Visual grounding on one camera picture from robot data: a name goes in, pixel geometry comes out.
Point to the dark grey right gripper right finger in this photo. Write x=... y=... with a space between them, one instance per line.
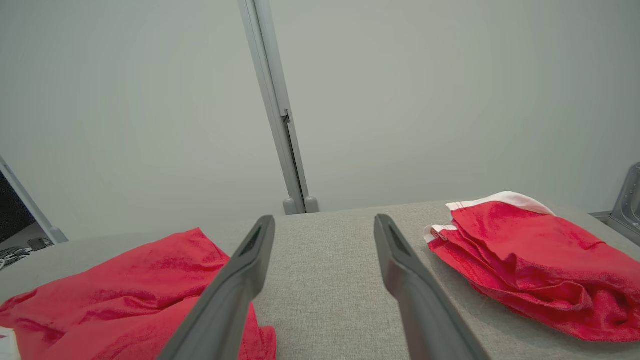
x=415 y=300

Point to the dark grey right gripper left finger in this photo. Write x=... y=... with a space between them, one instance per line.
x=235 y=290

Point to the red and white t-shirt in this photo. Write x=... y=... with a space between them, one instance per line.
x=125 y=290

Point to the red Bulls shorts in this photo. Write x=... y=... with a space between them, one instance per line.
x=540 y=260

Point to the dark floor device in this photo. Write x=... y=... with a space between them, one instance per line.
x=40 y=243

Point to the grey rounded post foot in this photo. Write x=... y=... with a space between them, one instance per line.
x=290 y=206
x=311 y=204

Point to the grey partition post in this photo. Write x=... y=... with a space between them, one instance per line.
x=272 y=90

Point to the grey metal bracket frame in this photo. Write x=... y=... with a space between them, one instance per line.
x=627 y=205

